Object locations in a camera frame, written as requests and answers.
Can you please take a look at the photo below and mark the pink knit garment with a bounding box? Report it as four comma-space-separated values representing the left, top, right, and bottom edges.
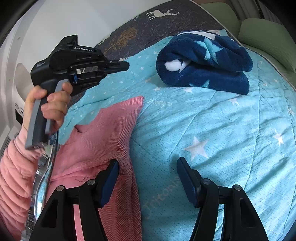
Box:
47, 96, 144, 240

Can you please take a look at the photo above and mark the pink sleeved left forearm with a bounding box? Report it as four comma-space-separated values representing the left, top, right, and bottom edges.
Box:
1, 127, 44, 240

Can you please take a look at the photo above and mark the person's left hand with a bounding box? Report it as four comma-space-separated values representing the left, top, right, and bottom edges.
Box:
23, 82, 73, 133

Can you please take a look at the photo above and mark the dark deer-pattern bedspread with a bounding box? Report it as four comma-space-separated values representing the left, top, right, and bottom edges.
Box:
95, 1, 223, 60

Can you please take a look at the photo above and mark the navy star fleece blanket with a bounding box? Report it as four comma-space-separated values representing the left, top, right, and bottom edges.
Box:
156, 31, 253, 95

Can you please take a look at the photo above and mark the green bench cushion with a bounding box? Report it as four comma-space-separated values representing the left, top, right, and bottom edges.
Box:
201, 1, 241, 38

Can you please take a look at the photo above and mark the green pillow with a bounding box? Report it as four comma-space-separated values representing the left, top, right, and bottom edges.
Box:
238, 18, 295, 72

